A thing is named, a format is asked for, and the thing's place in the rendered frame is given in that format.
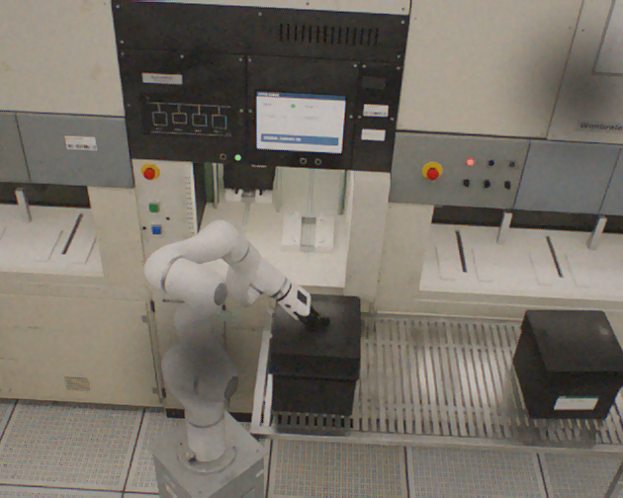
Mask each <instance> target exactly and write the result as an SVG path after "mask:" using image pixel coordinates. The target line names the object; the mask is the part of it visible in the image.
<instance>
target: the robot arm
mask: <svg viewBox="0 0 623 498"><path fill-rule="evenodd" d="M219 259H222V260H223V261H225V262H226V263H227V264H228V265H229V266H228V269H227V272H226V276H225V280H224V279H223V276H222V275H221V274H220V273H217V272H215V271H214V270H212V269H209V268H207V267H204V266H202V265H200V264H204V263H208V262H212V261H215V260H219ZM144 275H145V279H146V280H147V282H148V283H149V284H150V285H152V286H153V287H154V288H156V289H158V290H161V291H164V292H167V293H169V294H171V295H174V297H176V298H178V299H181V300H183V301H185V302H184V303H183V304H182V305H180V307H179V308H177V309H176V311H175V313H174V318H173V320H174V328H175V332H176V337H177V341H179V343H180V344H179V345H175V346H173V347H171V348H170V349H169V350H168V351H167V352H166V353H165V355H164V358H163V361H162V374H163V378H164V380H165V382H166V384H167V386H168V387H169V389H170V390H171V392H172V393H173V394H174V395H176V398H177V399H178V400H179V401H180V403H181V404H182V405H183V406H184V410H185V421H186V430H187V431H186V432H185V433H184V434H183V435H182V437H181V438H180V442H179V445H178V455H179V458H180V460H181V462H182V464H183V465H184V466H185V467H186V468H188V469H189V470H192V471H195V472H198V473H214V472H217V471H220V470H222V469H224V468H225V467H227V466H228V465H229V464H230V463H231V462H232V461H233V460H234V459H235V456H236V453H237V440H236V437H235V434H233V433H232V431H231V430H230V429H228V428H227V427H226V426H225V424H224V405H223V402H224V401H226V400H228V399H230V398H231V397H232V396H233V393H234V392H235V391H236V389H237V386H238V371H237V369H236V368H235V366H234V364H233V362H232V361H231V359H230V358H229V356H228V355H227V352H226V351H225V349H224V348H223V346H222V345H221V344H220V342H219V340H217V339H216V337H215V334H214V331H213V326H212V318H211V316H212V314H213V313H214V312H216V311H217V310H219V309H220V308H221V307H222V306H223V304H224V302H225V300H226V298H227V293H229V295H230V297H231V298H232V299H233V300H234V301H235V302H238V303H239V304H241V305H243V306H245V307H249V306H251V305H252V304H254V303H255V301H257V300H258V299H259V298H260V296H261V294H262V293H265V294H267V296H268V297H269V298H270V299H272V300H273V301H278V303H279V304H280V305H281V306H282V307H283V308H284V309H285V310H286V311H287V312H288V313H289V315H291V316H292V317H293V318H295V319H297V320H301V321H302V322H303V323H306V322H307V321H309V322H310V323H312V324H314V325H318V324H319V323H321V322H322V320H321V319H320V318H319V317H318V316H322V315H320V313H319V312H318V311H317V310H315V309H314V307H313V306H312V305H310V294H309V293H308V292H307V291H305V290H304V289H302V288H301V287H300V286H298V285H297V284H295V283H292V282H290V280H288V279H287V278H286V276H285V275H284V274H282V273H281V272H280V271H279V270H278V269H276V268H274V267H273V266H272V265H271V264H269V263H268V262H267V261H266V260H265V259H263V257H262V256H261V255H260V253H259V251H258V250H257V248H255V247H254V246H253V245H252V244H251V243H250V242H249V241H248V240H247V238H246V237H245V236H244V235H243V234H242V233H241V232H240V231H239V230H238V229H236V228H235V227H234V226H233V225H232V224H231V223H229V222H227V221H224V219H216V221H213V222H211V223H210V224H208V225H207V226H206V227H205V228H204V229H203V230H202V231H200V232H198V233H197V234H195V235H194V236H192V237H190V238H187V240H184V241H181V242H176V243H172V244H168V245H166V246H163V247H161V248H159V249H157V250H155V251H154V252H153V253H152V254H150V256H149V257H148V259H147V261H146V262H145V265H144Z"/></svg>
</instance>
